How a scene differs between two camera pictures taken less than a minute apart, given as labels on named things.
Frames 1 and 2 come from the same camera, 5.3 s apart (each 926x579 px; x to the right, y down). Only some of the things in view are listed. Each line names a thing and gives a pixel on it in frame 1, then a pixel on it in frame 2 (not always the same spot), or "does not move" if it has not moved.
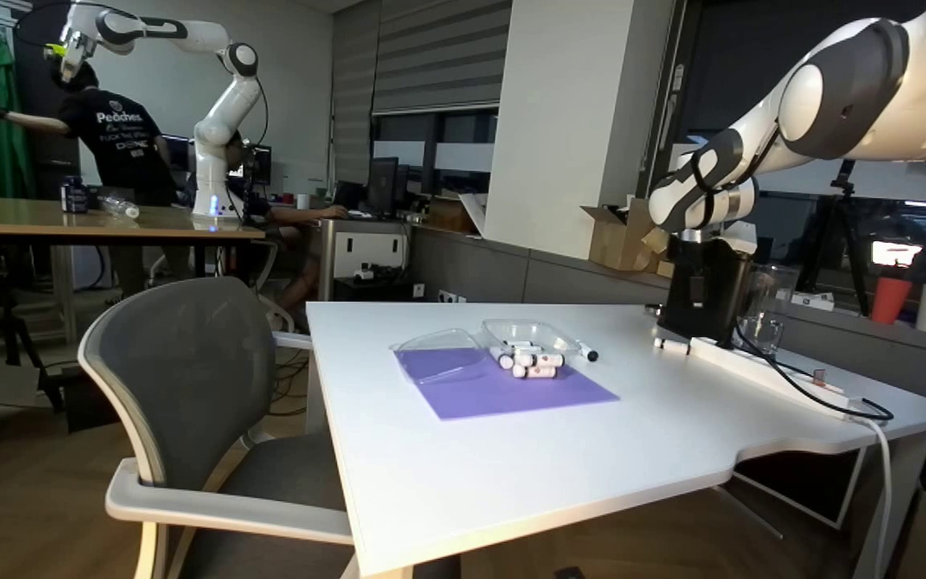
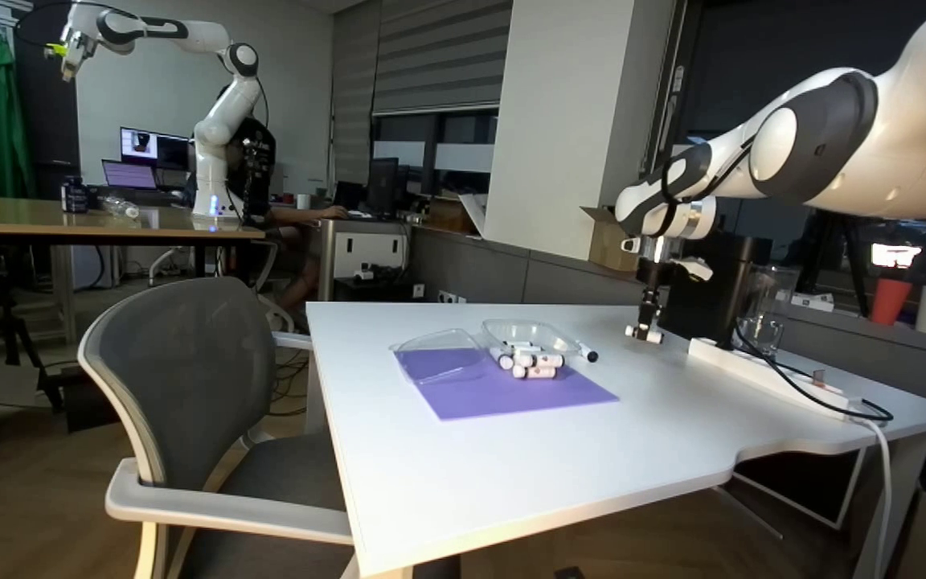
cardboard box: x=627 y=244 does not move
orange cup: x=890 y=296 does not move
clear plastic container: x=528 y=350 does not move
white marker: x=679 y=350 → x=642 y=330
